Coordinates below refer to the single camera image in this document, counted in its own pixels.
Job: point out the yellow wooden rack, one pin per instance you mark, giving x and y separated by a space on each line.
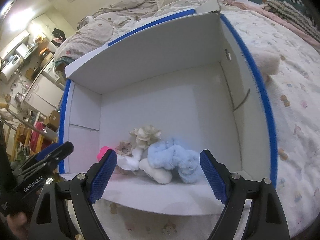
19 134

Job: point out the patterned knit blanket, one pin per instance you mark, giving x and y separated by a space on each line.
294 12

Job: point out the white water heater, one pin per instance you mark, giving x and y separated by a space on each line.
10 68

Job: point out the printed white bedsheet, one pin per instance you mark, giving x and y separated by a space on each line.
294 96

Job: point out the white kitchen cabinet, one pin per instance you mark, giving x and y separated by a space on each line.
43 95

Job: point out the cream plush piece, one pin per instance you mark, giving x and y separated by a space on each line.
160 175

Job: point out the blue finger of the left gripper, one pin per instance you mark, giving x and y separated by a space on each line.
52 159
42 154

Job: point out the cream ruffled scrunchie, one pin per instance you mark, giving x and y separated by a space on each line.
145 136

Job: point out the person left hand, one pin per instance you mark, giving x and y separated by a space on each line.
16 224

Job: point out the white washing machine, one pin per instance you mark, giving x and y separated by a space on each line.
50 73

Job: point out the checkered grey quilt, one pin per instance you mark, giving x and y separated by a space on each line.
101 27

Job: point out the brown cardboard box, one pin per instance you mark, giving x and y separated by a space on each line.
52 121

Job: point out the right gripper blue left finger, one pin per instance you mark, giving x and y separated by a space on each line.
99 175

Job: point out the pink plush item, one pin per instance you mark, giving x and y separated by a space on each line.
102 152

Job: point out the beige lace scrunchie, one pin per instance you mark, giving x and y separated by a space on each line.
124 148

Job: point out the light blue fluffy scrunchie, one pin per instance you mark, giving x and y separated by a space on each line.
171 156

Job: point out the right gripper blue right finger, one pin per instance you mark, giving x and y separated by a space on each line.
216 175

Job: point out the cream fluffy blanket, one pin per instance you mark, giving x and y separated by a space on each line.
267 62

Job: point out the blue white cardboard box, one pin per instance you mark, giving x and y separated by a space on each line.
188 74

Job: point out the white sock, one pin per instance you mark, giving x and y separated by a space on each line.
130 163

